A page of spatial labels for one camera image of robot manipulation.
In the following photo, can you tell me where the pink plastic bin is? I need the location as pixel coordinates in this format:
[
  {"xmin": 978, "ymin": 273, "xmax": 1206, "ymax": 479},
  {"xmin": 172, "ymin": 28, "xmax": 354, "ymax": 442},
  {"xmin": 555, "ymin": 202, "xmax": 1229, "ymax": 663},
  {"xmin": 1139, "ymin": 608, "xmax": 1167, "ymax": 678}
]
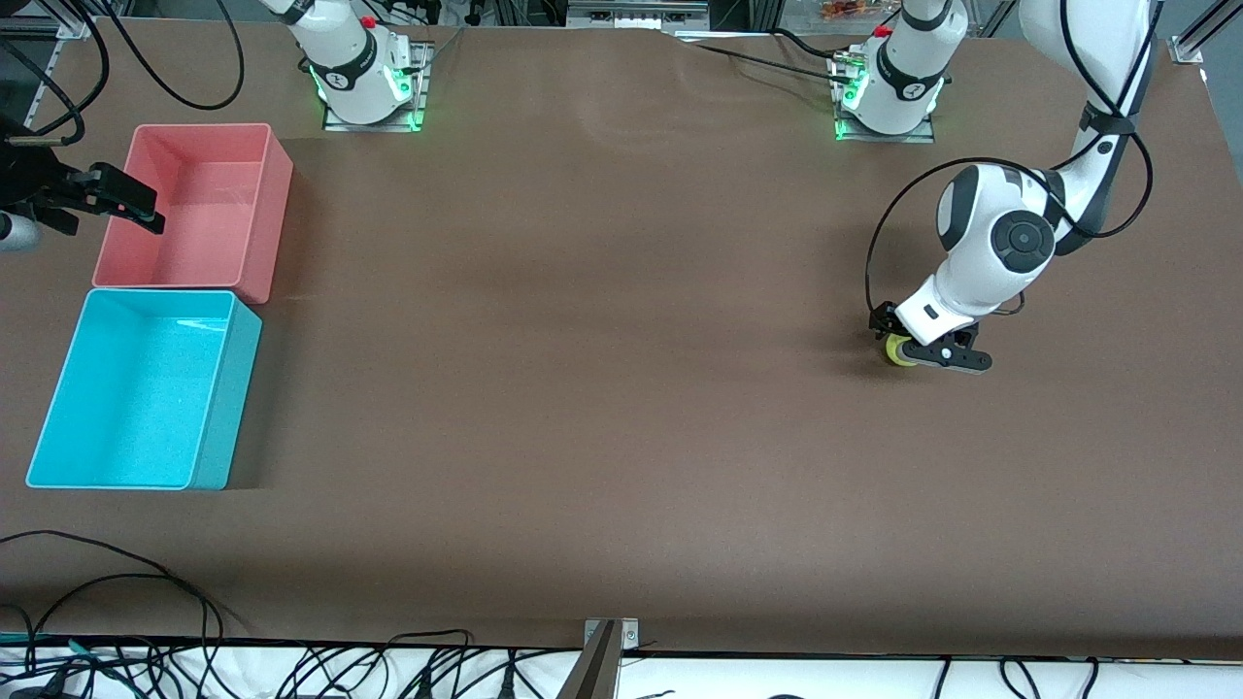
[{"xmin": 92, "ymin": 122, "xmax": 294, "ymax": 305}]

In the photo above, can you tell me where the blue plastic bin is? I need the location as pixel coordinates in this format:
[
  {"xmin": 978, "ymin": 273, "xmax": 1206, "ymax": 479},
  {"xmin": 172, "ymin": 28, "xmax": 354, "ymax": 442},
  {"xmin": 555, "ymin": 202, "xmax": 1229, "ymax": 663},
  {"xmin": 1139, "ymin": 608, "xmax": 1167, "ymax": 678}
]
[{"xmin": 25, "ymin": 288, "xmax": 263, "ymax": 491}]

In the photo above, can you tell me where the grey background device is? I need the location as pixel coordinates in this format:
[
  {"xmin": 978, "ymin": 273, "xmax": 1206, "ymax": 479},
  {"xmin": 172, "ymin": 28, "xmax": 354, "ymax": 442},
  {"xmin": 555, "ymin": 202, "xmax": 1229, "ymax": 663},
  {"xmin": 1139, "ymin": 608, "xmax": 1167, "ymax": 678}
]
[{"xmin": 566, "ymin": 0, "xmax": 712, "ymax": 30}]

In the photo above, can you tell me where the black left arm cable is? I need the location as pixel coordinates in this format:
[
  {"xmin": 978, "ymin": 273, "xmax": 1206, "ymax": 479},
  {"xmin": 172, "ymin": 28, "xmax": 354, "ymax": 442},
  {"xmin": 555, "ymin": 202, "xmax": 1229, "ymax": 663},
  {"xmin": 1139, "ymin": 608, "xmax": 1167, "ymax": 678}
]
[{"xmin": 864, "ymin": 0, "xmax": 1163, "ymax": 336}]

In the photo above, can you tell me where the aluminium frame profile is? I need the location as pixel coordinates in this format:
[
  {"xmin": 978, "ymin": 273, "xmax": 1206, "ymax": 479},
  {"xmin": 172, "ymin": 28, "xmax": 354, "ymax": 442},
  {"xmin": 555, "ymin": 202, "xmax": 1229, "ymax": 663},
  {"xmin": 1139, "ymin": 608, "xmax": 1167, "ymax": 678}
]
[
  {"xmin": 0, "ymin": 0, "xmax": 98, "ymax": 41},
  {"xmin": 1170, "ymin": 0, "xmax": 1243, "ymax": 65}
]

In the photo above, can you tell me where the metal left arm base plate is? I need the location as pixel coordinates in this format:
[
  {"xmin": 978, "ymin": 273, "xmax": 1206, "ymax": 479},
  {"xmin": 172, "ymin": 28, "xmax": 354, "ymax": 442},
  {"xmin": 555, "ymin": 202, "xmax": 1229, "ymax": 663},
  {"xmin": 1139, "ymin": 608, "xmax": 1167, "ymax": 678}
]
[{"xmin": 830, "ymin": 53, "xmax": 938, "ymax": 144}]

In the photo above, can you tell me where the black base power cable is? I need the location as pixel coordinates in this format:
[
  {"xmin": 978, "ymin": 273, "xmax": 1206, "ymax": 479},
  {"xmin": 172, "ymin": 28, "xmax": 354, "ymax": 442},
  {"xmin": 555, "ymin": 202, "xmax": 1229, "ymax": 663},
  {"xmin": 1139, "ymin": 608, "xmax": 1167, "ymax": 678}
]
[{"xmin": 675, "ymin": 27, "xmax": 860, "ymax": 88}]

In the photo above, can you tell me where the long black table cable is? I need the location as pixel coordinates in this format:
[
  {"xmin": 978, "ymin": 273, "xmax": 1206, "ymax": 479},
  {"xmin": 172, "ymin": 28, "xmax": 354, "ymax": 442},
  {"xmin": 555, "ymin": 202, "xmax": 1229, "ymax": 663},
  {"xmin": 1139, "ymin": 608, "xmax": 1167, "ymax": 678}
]
[{"xmin": 0, "ymin": 530, "xmax": 226, "ymax": 647}]

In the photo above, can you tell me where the black looped cable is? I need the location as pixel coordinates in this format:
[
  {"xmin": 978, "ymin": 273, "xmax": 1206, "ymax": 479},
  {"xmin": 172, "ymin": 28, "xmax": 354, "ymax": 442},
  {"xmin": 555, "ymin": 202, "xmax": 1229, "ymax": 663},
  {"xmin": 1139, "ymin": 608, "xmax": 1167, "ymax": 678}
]
[{"xmin": 24, "ymin": 573, "xmax": 211, "ymax": 647}]

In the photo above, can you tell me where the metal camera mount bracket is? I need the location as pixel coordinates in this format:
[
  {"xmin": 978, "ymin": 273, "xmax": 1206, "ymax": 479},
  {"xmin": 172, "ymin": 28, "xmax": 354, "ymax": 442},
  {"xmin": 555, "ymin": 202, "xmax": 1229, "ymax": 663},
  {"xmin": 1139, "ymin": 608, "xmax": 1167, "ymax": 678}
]
[{"xmin": 555, "ymin": 617, "xmax": 642, "ymax": 699}]

